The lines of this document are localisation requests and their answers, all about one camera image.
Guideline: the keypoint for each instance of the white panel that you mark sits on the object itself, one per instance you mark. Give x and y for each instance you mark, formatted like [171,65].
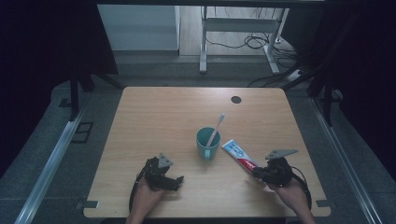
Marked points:
[140,28]

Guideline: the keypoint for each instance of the pink and white toothbrush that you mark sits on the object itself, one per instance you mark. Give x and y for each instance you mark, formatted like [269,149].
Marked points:
[215,129]

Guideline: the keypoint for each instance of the black round table grommet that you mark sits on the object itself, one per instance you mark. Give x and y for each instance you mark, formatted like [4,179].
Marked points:
[236,100]

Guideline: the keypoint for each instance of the teal cup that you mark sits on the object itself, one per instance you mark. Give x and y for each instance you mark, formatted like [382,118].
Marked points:
[208,146]

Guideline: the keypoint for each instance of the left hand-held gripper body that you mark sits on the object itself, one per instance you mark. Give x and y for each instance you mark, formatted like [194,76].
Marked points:
[157,175]

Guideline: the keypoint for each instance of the white power strip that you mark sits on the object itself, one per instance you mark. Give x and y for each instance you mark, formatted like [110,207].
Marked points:
[295,75]

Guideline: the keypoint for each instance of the dark curtain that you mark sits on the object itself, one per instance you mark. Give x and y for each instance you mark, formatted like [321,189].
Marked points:
[364,62]
[37,62]

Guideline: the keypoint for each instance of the black metal stand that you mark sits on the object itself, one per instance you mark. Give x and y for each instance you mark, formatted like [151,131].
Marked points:
[327,102]
[74,96]

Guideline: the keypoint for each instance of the blue and red toothpaste tube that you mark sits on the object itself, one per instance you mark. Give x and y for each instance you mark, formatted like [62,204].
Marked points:
[237,152]

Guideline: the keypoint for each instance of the aluminium rail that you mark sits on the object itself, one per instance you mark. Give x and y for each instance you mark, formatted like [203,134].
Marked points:
[342,161]
[49,168]

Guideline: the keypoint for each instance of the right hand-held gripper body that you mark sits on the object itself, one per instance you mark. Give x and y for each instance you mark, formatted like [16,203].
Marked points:
[280,172]

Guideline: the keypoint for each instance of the white metal desk frame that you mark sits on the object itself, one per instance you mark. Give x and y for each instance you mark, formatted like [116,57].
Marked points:
[239,25]

